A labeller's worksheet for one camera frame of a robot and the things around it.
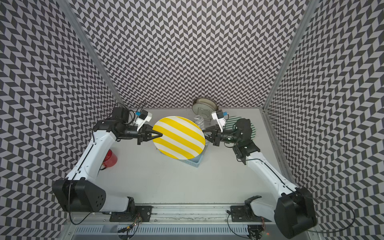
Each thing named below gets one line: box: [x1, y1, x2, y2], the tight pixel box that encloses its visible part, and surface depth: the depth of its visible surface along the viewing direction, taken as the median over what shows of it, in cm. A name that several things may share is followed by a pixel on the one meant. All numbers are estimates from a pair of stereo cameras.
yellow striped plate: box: [152, 116, 206, 160], surface depth 69 cm
